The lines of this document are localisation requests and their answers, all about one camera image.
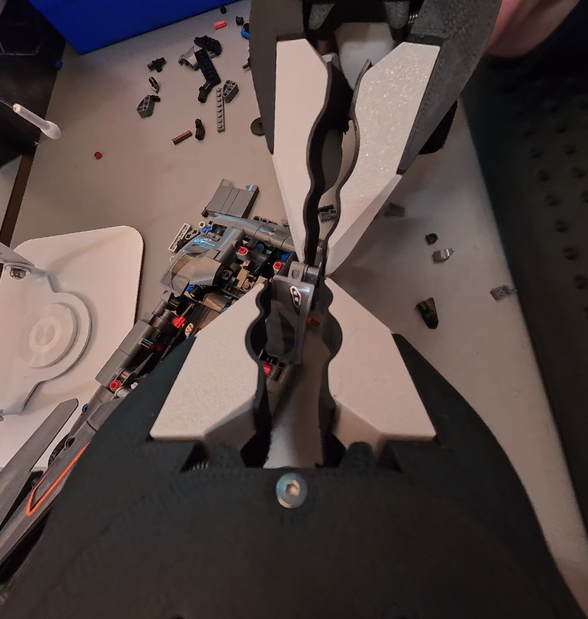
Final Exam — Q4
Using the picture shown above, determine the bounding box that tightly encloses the grey lego car model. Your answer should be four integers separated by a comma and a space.
0, 215, 326, 581

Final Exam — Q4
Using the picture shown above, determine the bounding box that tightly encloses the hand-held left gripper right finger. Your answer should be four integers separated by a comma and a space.
323, 280, 438, 455

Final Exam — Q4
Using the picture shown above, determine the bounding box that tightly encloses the person's right forearm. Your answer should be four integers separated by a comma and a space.
485, 0, 588, 59

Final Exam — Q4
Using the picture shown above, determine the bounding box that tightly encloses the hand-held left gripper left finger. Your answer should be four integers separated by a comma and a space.
149, 281, 271, 465

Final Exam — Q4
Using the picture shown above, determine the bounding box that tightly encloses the cluster of small lego connectors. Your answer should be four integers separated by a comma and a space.
168, 220, 215, 253

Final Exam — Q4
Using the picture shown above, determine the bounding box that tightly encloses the pile of loose lego pieces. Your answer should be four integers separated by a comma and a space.
137, 4, 275, 146

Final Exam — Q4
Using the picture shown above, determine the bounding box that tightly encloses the white-tipped page holder wire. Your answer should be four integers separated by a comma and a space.
0, 89, 62, 140

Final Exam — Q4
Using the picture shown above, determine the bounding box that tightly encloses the blue plastic storage bin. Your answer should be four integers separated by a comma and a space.
28, 0, 244, 55

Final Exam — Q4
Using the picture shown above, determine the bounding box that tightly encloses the black lego connector blue pin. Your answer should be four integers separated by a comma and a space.
299, 259, 326, 291

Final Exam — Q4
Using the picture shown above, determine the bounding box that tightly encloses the white rounded base plate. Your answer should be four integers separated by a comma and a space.
0, 226, 145, 467

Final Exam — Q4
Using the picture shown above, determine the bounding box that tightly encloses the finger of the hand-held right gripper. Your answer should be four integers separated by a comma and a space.
317, 41, 441, 277
273, 39, 343, 267

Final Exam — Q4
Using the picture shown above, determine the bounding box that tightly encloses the dark grey lego panel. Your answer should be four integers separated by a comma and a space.
202, 179, 260, 219

